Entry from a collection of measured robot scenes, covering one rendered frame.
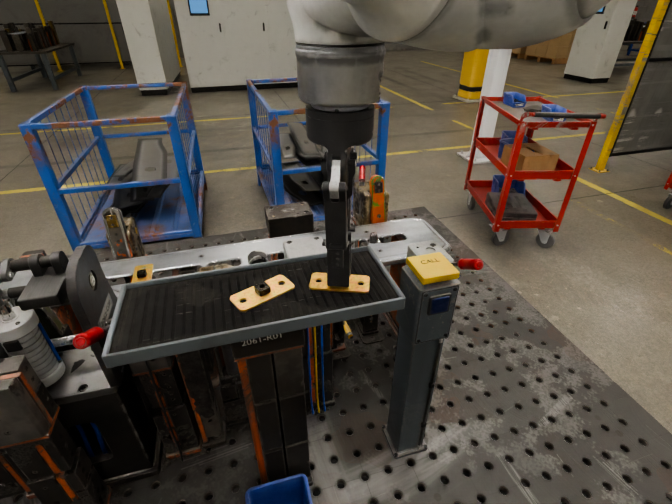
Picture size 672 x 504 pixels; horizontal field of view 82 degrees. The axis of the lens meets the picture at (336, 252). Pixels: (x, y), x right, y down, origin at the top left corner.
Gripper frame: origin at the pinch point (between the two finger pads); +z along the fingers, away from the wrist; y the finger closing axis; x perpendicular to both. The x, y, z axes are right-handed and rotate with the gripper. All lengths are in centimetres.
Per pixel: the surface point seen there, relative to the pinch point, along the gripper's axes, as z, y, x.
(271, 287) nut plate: 3.8, -2.3, 9.2
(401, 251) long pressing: 20.1, 34.6, -11.3
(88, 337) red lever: 4.8, -13.2, 29.3
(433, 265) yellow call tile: 4.1, 6.0, -13.8
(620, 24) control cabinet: 8, 928, -482
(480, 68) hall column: 65, 703, -170
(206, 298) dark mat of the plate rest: 4.1, -5.3, 17.5
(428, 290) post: 6.2, 2.4, -13.0
